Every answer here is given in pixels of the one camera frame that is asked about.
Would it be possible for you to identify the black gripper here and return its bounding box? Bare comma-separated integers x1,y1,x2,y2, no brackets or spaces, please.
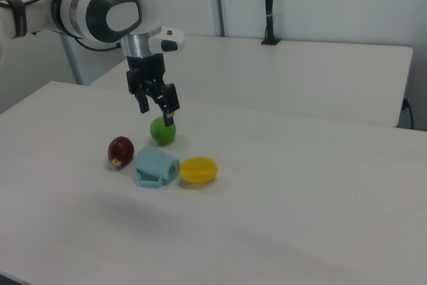
125,53,181,127

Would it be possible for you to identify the light blue plastic mug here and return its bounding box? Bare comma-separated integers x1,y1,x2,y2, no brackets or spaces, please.
135,146,181,189

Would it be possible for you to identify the green toy apple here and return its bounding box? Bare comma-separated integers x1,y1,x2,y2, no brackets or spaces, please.
149,116,177,146

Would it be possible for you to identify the dark red toy fruit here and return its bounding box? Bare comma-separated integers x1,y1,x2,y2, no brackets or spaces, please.
107,135,135,170

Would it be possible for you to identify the yellow toy starfruit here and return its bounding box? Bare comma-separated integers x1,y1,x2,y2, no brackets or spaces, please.
179,156,219,184

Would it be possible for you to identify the white side table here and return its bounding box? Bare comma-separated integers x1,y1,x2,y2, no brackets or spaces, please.
89,34,414,128

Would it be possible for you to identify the grey partition frame post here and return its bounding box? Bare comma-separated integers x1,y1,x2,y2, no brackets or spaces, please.
205,0,228,37
39,0,85,86

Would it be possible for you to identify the black camera pole with base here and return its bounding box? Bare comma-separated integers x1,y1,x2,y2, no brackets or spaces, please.
260,0,282,46

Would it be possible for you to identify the black velcro cable strap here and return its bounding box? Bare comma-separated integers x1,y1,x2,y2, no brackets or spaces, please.
7,0,28,38

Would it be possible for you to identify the black wall power cable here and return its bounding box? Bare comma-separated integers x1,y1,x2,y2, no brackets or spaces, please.
401,97,415,130

